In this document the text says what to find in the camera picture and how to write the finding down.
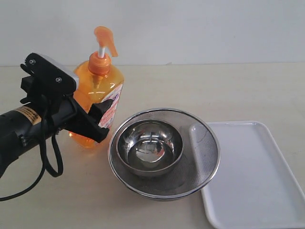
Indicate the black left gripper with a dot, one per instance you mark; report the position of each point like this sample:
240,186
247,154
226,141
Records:
72,117

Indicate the orange pump soap bottle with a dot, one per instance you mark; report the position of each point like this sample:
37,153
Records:
99,79

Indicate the grey left Piper robot arm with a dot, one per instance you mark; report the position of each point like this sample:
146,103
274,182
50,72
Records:
32,124

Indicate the small stainless steel bowl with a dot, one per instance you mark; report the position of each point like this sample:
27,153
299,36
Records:
149,147

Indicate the steel mesh colander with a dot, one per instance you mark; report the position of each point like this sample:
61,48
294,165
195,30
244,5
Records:
197,167

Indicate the white plastic tray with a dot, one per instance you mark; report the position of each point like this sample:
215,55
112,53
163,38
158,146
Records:
254,187

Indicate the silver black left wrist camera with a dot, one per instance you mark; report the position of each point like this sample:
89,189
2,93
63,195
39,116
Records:
47,79

